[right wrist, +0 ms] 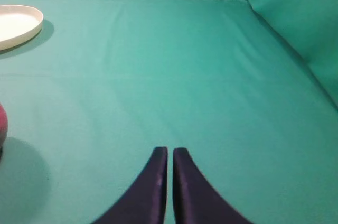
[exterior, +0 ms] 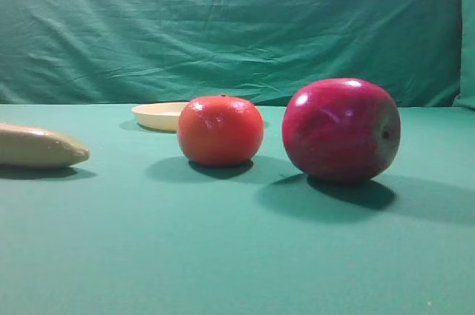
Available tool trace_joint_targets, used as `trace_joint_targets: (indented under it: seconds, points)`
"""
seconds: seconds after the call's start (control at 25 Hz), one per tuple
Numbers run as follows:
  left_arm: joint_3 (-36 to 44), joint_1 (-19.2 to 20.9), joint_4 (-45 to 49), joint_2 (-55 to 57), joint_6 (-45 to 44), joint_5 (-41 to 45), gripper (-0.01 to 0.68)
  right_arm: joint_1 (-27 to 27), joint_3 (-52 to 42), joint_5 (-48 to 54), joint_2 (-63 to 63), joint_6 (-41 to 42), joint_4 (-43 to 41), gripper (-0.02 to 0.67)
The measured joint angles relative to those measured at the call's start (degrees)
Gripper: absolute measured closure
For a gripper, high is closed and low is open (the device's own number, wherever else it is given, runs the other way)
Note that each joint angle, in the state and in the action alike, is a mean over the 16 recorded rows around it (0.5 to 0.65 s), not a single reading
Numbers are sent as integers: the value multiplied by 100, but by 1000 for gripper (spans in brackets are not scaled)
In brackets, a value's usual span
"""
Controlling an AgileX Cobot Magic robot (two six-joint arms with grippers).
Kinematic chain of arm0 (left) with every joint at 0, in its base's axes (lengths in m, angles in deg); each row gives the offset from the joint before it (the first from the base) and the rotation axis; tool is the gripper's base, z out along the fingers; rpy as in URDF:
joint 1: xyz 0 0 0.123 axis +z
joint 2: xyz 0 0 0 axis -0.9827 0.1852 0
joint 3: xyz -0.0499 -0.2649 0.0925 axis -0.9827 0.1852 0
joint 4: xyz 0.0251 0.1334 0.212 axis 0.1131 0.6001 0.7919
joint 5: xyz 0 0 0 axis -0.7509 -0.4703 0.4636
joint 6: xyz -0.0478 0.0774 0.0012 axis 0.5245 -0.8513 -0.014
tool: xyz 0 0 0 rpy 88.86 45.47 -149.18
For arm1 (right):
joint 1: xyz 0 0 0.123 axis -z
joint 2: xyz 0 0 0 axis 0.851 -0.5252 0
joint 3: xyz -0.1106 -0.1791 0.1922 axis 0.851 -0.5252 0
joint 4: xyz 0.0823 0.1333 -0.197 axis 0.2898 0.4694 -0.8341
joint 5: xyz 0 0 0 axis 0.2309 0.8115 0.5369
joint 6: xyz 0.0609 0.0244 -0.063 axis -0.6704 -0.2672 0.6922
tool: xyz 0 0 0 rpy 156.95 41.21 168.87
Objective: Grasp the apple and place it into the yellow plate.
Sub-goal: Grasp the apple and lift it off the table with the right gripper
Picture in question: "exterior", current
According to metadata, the red apple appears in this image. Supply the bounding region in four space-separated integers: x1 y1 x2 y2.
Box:
281 78 401 184

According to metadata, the pale yellow plate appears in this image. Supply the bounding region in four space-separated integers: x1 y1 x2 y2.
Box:
131 102 188 132

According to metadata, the orange tangerine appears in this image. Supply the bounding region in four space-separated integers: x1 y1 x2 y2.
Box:
177 94 264 167

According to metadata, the green backdrop cloth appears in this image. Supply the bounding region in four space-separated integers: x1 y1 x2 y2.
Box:
1 0 474 108

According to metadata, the pale yellow banana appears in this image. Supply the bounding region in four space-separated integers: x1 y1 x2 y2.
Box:
1 123 90 168

